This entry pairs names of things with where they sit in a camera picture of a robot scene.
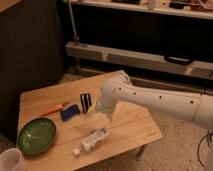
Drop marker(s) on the green round plate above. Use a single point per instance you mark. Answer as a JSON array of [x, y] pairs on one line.
[[37, 136]]

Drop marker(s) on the wooden shelf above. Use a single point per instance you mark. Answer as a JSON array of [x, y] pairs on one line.
[[149, 8]]

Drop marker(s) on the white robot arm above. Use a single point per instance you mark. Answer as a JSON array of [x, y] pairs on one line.
[[191, 107]]

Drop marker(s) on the metal pole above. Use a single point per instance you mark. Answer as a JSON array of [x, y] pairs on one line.
[[75, 36]]

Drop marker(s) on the wooden folding table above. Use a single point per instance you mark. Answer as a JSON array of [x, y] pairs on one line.
[[131, 127]]

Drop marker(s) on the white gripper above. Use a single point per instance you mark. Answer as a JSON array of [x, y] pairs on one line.
[[107, 110]]

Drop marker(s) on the black white striped eraser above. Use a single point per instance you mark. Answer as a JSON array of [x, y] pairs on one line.
[[86, 101]]

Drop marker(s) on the blue sponge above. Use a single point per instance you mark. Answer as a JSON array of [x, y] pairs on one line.
[[69, 112]]

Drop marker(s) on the white tube with cap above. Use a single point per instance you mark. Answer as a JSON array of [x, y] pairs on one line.
[[89, 142]]

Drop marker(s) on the grey metal beam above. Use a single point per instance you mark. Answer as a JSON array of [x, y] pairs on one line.
[[138, 60]]

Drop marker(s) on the white cup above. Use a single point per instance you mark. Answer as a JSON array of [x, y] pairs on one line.
[[12, 160]]

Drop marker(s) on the black handle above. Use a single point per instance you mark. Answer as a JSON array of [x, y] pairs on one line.
[[178, 61]]

